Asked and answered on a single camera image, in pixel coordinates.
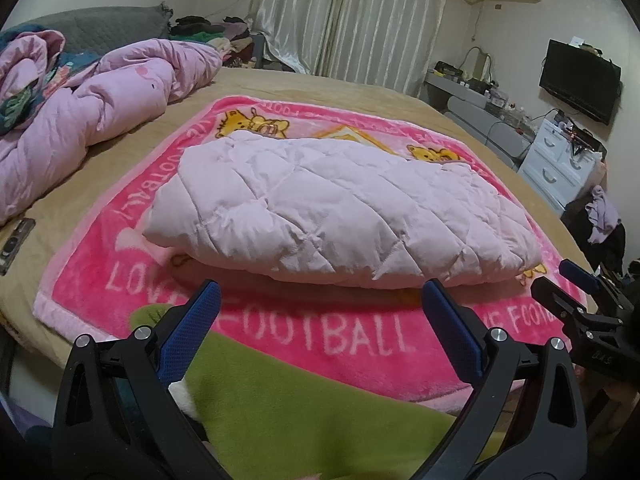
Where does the black wall television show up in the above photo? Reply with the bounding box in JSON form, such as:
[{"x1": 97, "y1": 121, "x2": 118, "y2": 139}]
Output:
[{"x1": 539, "y1": 39, "x2": 622, "y2": 126}]

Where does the pile of clothes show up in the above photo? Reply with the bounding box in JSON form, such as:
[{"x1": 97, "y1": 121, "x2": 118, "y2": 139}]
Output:
[{"x1": 170, "y1": 15, "x2": 266, "y2": 68}]

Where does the pink printed blanket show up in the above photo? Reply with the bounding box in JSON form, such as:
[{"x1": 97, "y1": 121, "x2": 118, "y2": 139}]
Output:
[{"x1": 32, "y1": 94, "x2": 591, "y2": 413}]

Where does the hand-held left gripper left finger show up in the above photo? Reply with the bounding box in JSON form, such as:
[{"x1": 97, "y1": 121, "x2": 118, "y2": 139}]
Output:
[{"x1": 52, "y1": 280, "x2": 226, "y2": 480}]

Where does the shiny cream curtain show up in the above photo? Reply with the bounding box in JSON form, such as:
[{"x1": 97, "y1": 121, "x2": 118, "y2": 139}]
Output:
[{"x1": 250, "y1": 0, "x2": 453, "y2": 98}]

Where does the white drawer cabinet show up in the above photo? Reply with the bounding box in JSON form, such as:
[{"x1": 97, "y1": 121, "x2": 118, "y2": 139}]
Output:
[{"x1": 520, "y1": 120, "x2": 606, "y2": 213}]

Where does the pink quilted jacket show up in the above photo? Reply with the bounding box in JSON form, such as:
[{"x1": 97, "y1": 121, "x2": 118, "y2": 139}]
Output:
[{"x1": 141, "y1": 130, "x2": 545, "y2": 291}]

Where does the grey quilted pillow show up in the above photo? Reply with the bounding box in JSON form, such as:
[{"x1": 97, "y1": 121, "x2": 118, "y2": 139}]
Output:
[{"x1": 0, "y1": 2, "x2": 173, "y2": 56}]

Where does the brown handheld device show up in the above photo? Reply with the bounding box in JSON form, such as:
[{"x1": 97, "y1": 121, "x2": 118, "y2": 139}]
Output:
[{"x1": 0, "y1": 217, "x2": 37, "y2": 277}]

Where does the grey padded footboard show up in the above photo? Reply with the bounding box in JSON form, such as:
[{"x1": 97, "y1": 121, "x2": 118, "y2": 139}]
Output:
[{"x1": 446, "y1": 97, "x2": 532, "y2": 158}]

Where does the green fleece clothing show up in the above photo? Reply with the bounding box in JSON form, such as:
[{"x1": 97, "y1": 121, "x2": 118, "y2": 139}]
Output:
[{"x1": 130, "y1": 305, "x2": 481, "y2": 480}]

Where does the purple cloth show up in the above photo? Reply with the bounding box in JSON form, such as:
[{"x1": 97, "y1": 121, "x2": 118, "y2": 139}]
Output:
[{"x1": 586, "y1": 185, "x2": 623, "y2": 246}]

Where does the person's right hand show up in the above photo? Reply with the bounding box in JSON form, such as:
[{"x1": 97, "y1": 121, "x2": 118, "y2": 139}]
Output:
[{"x1": 574, "y1": 364, "x2": 638, "y2": 428}]

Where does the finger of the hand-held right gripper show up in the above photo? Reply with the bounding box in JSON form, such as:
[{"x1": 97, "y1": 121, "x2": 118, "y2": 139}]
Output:
[
  {"x1": 559, "y1": 259, "x2": 613, "y2": 301},
  {"x1": 531, "y1": 276, "x2": 597, "y2": 333}
]

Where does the dark chair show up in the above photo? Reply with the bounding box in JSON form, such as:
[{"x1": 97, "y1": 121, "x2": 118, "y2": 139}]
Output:
[{"x1": 562, "y1": 185, "x2": 627, "y2": 273}]

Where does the red wired gadget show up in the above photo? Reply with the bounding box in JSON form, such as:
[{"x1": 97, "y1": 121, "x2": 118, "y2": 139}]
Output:
[{"x1": 555, "y1": 117, "x2": 601, "y2": 158}]

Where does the grey desk with clutter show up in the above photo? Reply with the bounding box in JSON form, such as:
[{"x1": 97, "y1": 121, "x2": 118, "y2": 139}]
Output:
[{"x1": 435, "y1": 60, "x2": 531, "y2": 126}]

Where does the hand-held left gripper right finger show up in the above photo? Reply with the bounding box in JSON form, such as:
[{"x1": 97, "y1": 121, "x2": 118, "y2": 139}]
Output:
[{"x1": 421, "y1": 279, "x2": 588, "y2": 480}]

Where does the pink duvet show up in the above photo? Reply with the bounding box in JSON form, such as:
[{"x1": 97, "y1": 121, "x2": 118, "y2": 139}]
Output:
[{"x1": 0, "y1": 30, "x2": 223, "y2": 226}]

